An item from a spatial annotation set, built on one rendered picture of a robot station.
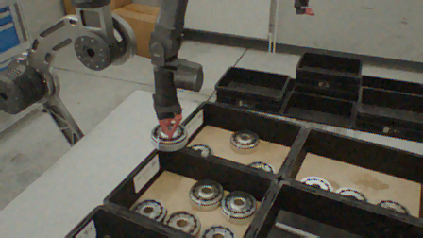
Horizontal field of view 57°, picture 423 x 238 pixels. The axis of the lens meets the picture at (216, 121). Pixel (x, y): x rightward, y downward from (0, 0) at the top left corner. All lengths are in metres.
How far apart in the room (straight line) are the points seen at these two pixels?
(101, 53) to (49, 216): 0.57
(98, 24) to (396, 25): 3.15
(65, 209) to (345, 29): 3.28
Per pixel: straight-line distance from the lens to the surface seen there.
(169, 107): 1.04
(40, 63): 1.80
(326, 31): 4.14
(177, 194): 1.23
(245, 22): 4.14
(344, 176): 1.35
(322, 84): 2.57
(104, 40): 1.41
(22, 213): 1.49
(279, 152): 1.40
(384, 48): 4.17
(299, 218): 1.18
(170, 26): 0.95
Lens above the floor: 1.68
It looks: 33 degrees down
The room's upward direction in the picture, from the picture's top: straight up
